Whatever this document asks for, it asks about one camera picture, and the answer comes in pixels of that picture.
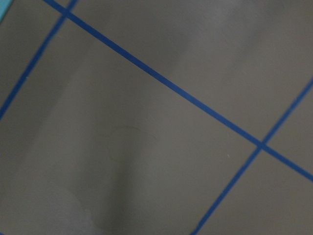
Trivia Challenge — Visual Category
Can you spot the light blue plastic bin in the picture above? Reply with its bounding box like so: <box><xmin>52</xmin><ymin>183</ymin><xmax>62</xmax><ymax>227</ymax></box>
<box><xmin>0</xmin><ymin>0</ymin><xmax>12</xmax><ymax>21</ymax></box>

